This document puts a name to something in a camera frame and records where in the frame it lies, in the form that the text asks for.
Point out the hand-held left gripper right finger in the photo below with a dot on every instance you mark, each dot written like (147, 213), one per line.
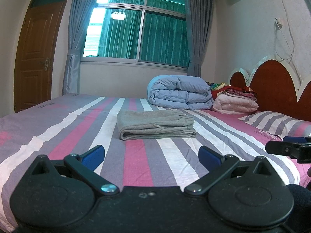
(209, 155)

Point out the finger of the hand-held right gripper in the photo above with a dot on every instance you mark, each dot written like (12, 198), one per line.
(277, 147)
(294, 139)

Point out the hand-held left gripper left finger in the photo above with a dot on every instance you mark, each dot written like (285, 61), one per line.
(93, 155)

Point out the grey pants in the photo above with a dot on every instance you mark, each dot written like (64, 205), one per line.
(150, 123)

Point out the striped pillow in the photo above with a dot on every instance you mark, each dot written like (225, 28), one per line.
(274, 121)

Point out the bed with striped sheet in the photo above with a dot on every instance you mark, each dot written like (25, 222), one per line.
(145, 160)

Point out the folded pink blanket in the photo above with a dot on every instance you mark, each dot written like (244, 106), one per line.
(233, 104)

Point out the red-brown scalloped headboard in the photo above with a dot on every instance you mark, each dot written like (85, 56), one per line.
(272, 82)

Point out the stack of folded clothes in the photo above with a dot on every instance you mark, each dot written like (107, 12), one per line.
(233, 91)

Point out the folded blue duvet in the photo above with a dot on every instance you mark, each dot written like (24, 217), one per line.
(177, 92)

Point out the brown wooden door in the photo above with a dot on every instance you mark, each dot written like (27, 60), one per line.
(36, 53)

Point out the sliding window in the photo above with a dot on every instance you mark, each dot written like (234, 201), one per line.
(121, 36)

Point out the grey curtain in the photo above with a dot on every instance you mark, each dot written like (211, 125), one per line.
(75, 29)
(199, 29)

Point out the white wall socket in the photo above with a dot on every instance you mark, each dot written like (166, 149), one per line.
(278, 23)

